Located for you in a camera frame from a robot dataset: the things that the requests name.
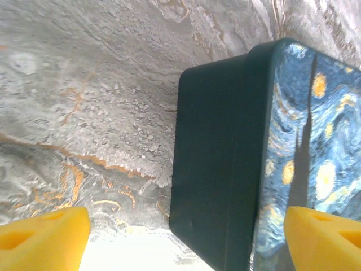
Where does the starry night print box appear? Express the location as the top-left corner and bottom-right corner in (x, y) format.
(168, 37), (361, 271)

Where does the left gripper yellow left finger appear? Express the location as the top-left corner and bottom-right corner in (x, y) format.
(0, 206), (92, 271)

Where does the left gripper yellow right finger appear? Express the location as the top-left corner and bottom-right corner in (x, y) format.
(284, 205), (361, 271)

